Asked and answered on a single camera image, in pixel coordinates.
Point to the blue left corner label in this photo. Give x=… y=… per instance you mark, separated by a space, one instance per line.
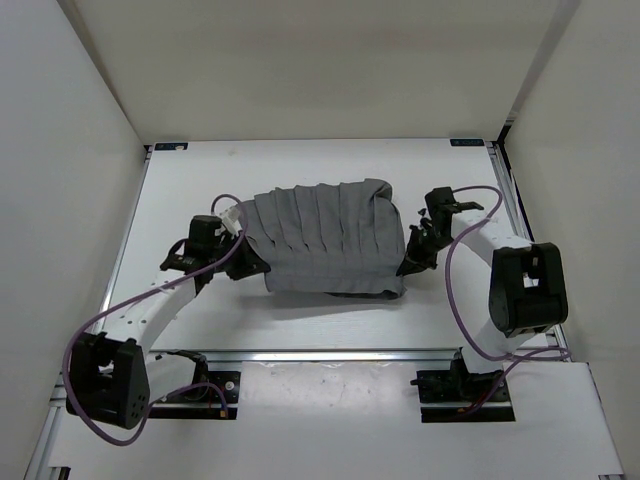
x=171 y=146

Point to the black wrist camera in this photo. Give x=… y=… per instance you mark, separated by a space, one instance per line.
x=203 y=232
x=439 y=198

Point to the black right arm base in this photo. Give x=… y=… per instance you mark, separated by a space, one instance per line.
x=457 y=396

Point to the aluminium frame rail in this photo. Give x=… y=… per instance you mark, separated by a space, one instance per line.
x=507 y=190

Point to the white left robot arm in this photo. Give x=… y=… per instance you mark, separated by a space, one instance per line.
x=112 y=377

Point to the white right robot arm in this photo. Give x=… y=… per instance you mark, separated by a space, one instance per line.
x=527 y=292

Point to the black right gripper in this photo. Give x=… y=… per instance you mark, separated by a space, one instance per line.
x=415 y=260

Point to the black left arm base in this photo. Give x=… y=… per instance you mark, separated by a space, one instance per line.
x=184 y=386

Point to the blue corner label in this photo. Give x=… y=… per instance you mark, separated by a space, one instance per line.
x=171 y=146
x=467 y=142

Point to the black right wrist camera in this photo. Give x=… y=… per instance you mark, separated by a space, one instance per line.
x=439 y=198

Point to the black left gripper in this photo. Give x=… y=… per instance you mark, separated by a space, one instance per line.
x=249 y=262

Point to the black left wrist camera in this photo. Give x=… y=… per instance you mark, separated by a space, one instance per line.
x=203 y=232

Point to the blue right corner label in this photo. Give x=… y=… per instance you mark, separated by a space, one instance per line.
x=467 y=142

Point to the grey pleated skirt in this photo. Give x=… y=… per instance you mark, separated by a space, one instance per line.
x=344 y=240

